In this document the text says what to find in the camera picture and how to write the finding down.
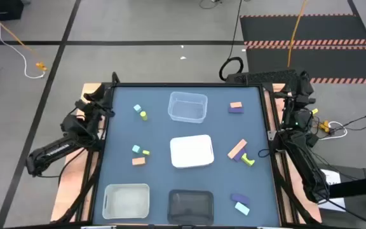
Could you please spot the teal cube block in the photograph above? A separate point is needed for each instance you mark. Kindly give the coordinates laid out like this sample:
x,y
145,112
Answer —
x,y
137,108
136,149

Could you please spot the black perforated box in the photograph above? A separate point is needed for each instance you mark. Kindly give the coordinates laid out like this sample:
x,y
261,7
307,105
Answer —
x,y
262,77

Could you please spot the black plastic bin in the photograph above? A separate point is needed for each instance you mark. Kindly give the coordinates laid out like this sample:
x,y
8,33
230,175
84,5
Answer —
x,y
190,206

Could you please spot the black side stand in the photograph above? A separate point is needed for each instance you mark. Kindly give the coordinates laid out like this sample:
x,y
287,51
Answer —
x,y
357,187

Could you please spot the clear plastic bin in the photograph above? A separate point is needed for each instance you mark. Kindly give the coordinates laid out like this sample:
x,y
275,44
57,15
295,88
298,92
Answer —
x,y
187,108

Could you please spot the black case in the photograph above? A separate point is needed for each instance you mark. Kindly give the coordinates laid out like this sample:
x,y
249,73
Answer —
x,y
11,9

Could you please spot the small yellow block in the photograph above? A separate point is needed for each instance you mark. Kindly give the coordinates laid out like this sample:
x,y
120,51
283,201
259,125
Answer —
x,y
146,152

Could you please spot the yellow cylinder block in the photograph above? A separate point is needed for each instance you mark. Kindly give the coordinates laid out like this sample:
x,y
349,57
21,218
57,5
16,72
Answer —
x,y
143,115

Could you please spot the grey plastic bin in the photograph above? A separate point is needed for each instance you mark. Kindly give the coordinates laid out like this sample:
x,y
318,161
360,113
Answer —
x,y
126,202

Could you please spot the white paper sheet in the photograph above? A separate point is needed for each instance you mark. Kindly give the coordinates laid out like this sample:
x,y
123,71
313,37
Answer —
x,y
330,178

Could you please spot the yellow connector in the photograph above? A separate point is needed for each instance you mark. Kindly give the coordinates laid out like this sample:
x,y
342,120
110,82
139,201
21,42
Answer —
x,y
314,111
324,125

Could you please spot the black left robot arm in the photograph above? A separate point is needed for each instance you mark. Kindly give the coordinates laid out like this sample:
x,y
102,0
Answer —
x,y
52,151

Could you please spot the long orange block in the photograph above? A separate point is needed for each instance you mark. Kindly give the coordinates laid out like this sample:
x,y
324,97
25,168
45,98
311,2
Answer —
x,y
237,149

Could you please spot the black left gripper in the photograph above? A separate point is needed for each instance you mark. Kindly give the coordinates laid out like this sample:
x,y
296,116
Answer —
x,y
97,107

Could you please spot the wooden base board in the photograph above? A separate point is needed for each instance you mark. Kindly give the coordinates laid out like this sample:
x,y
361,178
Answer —
x,y
71,178
297,191

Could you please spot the black striped-edge floor mat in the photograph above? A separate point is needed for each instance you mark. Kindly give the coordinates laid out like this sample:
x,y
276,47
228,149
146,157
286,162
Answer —
x,y
329,28
335,62

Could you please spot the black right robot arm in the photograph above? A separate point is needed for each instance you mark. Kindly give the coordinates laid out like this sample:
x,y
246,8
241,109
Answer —
x,y
310,171

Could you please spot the yellow arch block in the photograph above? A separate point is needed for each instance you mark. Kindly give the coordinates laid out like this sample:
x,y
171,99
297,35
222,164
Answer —
x,y
247,161

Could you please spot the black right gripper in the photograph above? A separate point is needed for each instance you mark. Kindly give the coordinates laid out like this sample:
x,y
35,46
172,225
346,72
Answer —
x,y
303,100

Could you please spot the black table frame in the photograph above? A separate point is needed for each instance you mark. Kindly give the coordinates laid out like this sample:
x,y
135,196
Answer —
x,y
186,84

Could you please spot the teal rectangular block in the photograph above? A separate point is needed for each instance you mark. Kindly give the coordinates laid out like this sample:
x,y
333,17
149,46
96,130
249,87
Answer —
x,y
242,208

